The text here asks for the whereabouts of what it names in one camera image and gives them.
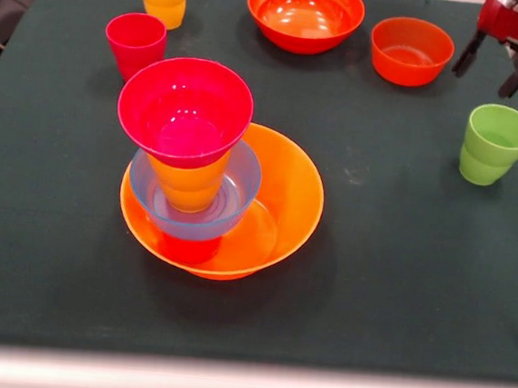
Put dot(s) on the small red-orange bowl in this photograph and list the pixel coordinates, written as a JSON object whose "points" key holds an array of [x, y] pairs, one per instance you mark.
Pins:
{"points": [[411, 57]]}

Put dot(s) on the large red-orange bowl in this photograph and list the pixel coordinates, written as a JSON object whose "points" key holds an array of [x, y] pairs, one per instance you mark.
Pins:
{"points": [[301, 20]]}

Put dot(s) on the red-orange cup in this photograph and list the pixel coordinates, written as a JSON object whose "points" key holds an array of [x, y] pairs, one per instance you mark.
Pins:
{"points": [[190, 249]]}

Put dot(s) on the dark green tablecloth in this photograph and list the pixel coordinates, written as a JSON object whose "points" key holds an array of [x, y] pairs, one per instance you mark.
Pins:
{"points": [[52, 276]]}

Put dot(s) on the large orange bowl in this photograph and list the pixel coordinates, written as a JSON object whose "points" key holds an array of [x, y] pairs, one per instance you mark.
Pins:
{"points": [[287, 187]]}

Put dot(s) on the pink-red cup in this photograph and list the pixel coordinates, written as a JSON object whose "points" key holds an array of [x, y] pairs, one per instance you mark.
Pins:
{"points": [[131, 42]]}

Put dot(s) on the orange cup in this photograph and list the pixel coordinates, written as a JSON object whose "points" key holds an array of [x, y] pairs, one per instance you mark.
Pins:
{"points": [[191, 188]]}

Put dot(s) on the pink-red bowl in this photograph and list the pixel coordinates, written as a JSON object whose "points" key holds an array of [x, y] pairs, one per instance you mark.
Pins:
{"points": [[184, 115]]}

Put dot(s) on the light blue bowl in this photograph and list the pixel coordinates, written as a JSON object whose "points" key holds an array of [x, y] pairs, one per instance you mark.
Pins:
{"points": [[235, 201]]}

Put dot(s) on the green cup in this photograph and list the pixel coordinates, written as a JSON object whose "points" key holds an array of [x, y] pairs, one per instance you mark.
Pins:
{"points": [[494, 151]]}

